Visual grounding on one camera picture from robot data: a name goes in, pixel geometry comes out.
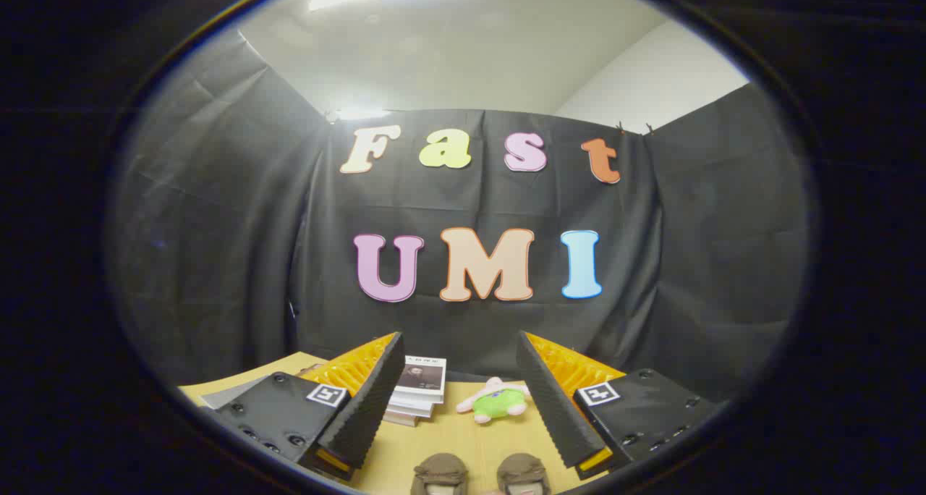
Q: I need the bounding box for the black backdrop cloth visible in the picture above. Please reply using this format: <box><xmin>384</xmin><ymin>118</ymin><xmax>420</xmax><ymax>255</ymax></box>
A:
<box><xmin>109</xmin><ymin>28</ymin><xmax>811</xmax><ymax>409</ymax></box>

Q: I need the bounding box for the pale pink book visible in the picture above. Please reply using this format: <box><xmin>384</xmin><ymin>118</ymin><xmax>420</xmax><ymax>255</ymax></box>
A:
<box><xmin>383</xmin><ymin>407</ymin><xmax>435</xmax><ymax>428</ymax></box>

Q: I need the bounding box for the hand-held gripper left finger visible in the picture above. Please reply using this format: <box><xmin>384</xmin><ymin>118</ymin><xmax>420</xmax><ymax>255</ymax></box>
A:
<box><xmin>205</xmin><ymin>331</ymin><xmax>407</xmax><ymax>483</ymax></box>

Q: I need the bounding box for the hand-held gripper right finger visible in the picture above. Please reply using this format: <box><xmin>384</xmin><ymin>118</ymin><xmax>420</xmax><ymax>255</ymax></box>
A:
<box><xmin>515</xmin><ymin>330</ymin><xmax>721</xmax><ymax>481</ymax></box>

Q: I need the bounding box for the brown fuzzy shoe with bow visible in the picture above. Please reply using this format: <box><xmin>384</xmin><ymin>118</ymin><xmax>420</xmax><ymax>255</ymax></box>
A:
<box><xmin>411</xmin><ymin>453</ymin><xmax>470</xmax><ymax>495</ymax></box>
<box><xmin>496</xmin><ymin>453</ymin><xmax>552</xmax><ymax>495</ymax></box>

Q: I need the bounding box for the white portrait cover book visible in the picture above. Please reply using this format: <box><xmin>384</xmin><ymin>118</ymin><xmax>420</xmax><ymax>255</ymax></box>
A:
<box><xmin>396</xmin><ymin>355</ymin><xmax>447</xmax><ymax>398</ymax></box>

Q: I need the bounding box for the plain white book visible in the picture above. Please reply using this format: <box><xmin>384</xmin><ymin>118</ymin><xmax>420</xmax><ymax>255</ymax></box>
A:
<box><xmin>391</xmin><ymin>390</ymin><xmax>443</xmax><ymax>414</ymax></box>

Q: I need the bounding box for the green and pink plush toy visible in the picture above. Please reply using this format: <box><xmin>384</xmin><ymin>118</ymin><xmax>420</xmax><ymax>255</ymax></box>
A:
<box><xmin>456</xmin><ymin>377</ymin><xmax>531</xmax><ymax>425</ymax></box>

